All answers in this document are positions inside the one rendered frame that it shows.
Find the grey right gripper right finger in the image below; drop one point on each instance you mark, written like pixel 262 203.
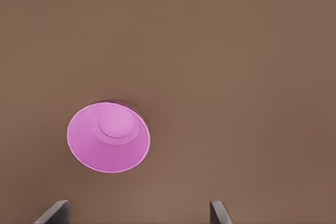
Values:
pixel 219 213

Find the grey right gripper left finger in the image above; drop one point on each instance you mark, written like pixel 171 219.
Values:
pixel 56 213

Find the pink bowl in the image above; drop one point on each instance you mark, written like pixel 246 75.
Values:
pixel 105 150

